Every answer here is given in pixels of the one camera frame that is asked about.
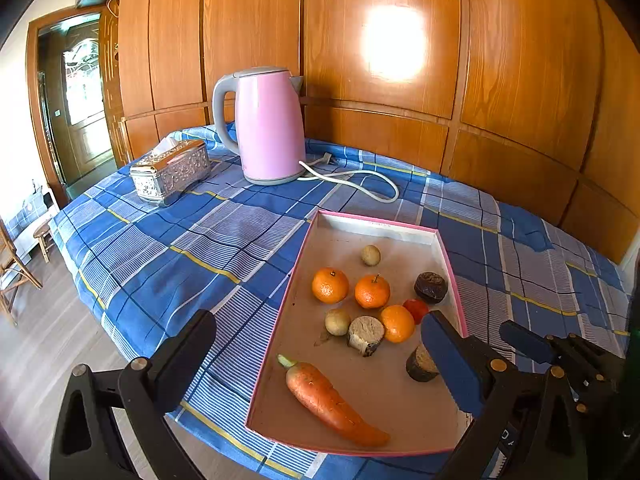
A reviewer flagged round brown fruit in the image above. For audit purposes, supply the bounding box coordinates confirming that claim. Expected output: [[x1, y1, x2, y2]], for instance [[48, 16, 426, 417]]
[[325, 308, 352, 336]]

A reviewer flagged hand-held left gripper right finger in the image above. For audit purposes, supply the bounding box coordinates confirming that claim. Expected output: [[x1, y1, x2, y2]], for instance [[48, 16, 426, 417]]
[[420, 310, 597, 480]]

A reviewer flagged pale-faced cut stem chunk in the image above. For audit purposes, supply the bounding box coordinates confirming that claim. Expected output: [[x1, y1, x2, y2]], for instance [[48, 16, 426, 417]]
[[347, 316, 386, 358]]

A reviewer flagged white kettle power cord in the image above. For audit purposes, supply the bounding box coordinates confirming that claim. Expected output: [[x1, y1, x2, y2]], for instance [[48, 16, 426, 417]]
[[298, 153, 401, 205]]

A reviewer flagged silver embossed tissue box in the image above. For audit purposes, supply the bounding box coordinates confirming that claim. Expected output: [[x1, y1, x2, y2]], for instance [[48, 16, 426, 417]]
[[129, 138, 212, 208]]

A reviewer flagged orange carrot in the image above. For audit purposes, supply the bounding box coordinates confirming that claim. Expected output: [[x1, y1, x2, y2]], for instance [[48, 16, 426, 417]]
[[277, 354, 391, 448]]

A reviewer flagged dark purple round fruit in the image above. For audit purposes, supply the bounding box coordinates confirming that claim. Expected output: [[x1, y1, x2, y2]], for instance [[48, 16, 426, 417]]
[[414, 271, 447, 305]]

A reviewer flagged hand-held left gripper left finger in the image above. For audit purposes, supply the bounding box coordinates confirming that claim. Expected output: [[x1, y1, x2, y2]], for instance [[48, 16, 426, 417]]
[[49, 309, 218, 480]]

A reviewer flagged pink electric kettle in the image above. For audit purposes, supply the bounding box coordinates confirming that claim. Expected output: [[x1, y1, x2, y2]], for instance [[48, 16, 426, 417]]
[[212, 66, 307, 186]]

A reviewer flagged red tomato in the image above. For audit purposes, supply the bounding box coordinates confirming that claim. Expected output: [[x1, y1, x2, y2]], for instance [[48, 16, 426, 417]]
[[403, 298, 430, 325]]

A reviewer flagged dark cut stem chunk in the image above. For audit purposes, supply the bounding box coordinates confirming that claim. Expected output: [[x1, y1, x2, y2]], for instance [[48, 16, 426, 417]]
[[406, 342, 441, 384]]

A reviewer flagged rattan wooden chair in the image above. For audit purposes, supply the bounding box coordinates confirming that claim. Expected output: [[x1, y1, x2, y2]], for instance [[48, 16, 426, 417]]
[[0, 220, 44, 314]]

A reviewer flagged wooden wardrobe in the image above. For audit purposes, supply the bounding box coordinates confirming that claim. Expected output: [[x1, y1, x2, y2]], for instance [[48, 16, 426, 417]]
[[100, 0, 640, 266]]

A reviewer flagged orange tangerine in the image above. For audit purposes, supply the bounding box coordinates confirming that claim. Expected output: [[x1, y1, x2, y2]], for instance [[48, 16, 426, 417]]
[[354, 273, 391, 310], [380, 305, 416, 344], [311, 267, 350, 304]]

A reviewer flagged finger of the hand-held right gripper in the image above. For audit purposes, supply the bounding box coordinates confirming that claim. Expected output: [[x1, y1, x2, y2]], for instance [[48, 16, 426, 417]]
[[499, 319, 627, 377], [570, 374, 624, 427]]

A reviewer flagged pink-edged cardboard tray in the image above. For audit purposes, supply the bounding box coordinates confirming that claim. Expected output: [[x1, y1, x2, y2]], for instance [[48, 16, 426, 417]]
[[245, 210, 471, 458]]

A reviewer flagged small wooden stool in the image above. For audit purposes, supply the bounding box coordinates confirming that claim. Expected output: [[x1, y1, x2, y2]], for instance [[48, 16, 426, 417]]
[[32, 220, 55, 264]]

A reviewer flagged blue plaid tablecloth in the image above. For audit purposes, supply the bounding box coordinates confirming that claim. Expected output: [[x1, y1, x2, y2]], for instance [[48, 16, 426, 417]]
[[50, 122, 632, 480]]

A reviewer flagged wooden doorway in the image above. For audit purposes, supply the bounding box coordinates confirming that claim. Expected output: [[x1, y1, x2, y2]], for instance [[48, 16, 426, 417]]
[[26, 5, 121, 207]]

